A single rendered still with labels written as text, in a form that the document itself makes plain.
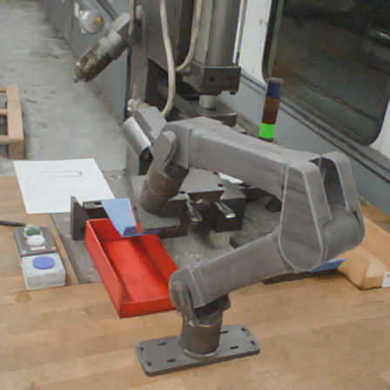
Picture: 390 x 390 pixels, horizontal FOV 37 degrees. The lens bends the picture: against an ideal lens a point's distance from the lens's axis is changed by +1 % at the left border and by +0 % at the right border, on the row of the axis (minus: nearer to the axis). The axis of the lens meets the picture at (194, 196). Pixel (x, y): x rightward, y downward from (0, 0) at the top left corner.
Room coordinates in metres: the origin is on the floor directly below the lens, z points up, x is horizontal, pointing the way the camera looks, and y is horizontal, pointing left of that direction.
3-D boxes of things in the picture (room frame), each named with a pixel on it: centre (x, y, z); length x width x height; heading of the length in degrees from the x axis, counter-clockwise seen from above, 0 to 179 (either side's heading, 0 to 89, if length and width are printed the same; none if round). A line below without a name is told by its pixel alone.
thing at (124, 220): (0.97, 0.12, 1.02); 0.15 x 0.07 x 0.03; 26
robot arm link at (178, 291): (0.75, -0.03, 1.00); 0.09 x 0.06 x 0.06; 136
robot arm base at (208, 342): (0.75, -0.04, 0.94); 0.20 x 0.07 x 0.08; 116
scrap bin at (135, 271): (0.94, 0.10, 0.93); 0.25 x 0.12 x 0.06; 26
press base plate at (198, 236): (1.26, 0.01, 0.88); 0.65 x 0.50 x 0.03; 116
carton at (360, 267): (1.13, -0.35, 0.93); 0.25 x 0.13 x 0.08; 26
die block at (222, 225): (1.18, 0.00, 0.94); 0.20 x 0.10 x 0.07; 116
